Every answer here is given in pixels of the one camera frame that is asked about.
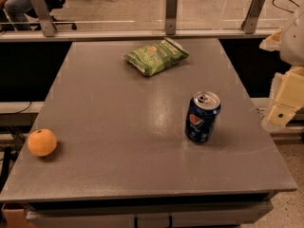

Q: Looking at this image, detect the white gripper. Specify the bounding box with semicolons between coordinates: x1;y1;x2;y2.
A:
259;4;304;132

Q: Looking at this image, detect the blue pepsi can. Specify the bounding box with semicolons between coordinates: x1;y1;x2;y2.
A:
185;91;221;143

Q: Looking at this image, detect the green jalapeno chip bag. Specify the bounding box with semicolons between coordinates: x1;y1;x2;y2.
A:
123;37;189;77

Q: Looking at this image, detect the black office chair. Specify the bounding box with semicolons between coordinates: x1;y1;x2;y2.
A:
26;0;77;30

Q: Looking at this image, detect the orange fruit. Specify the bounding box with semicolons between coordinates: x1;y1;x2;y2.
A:
28;129;57;157

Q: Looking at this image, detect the seated person in jeans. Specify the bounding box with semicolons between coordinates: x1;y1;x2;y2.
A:
0;0;33;31

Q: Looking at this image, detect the cardboard box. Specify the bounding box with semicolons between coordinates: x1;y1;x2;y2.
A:
2;203;37;228

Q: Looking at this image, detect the right metal glass bracket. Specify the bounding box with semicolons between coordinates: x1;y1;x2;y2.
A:
241;0;266;34

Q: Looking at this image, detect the metal glass bracket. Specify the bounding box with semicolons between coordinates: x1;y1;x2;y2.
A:
241;0;266;34
165;0;178;35
30;0;56;37

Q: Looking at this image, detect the metal window rail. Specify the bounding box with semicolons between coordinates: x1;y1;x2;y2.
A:
0;28;276;43

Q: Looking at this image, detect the middle metal glass bracket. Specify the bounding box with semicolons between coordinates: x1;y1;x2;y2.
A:
165;0;178;35

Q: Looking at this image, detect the left metal glass bracket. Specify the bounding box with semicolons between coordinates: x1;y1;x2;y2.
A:
30;0;56;37

